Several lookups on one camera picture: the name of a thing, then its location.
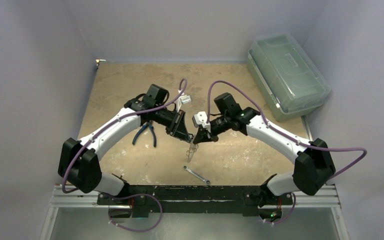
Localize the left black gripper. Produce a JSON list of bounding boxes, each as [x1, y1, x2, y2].
[[153, 105, 191, 142]]

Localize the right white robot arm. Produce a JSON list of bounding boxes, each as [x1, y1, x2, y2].
[[192, 92, 336, 204]]

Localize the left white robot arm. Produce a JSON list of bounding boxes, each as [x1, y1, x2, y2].
[[57, 79, 194, 205]]

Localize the silver ratchet wrench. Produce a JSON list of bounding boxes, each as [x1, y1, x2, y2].
[[183, 165, 211, 186]]

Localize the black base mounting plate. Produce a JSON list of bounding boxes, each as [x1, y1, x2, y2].
[[97, 185, 294, 218]]

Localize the clear plastic storage box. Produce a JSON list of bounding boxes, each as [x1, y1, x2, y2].
[[247, 31, 331, 122]]

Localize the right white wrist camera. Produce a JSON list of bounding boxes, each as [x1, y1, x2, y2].
[[192, 111, 211, 130]]

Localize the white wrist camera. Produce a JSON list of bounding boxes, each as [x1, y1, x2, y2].
[[174, 93, 192, 112], [192, 111, 211, 130]]

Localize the blue handled pliers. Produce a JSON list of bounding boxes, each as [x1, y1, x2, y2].
[[131, 121, 157, 148]]

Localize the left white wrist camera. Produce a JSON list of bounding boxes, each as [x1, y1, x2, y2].
[[174, 93, 192, 112]]

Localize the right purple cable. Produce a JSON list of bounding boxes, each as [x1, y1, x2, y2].
[[207, 80, 368, 226]]

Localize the aluminium frame rail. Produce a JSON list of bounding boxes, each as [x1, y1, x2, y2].
[[40, 185, 350, 240]]

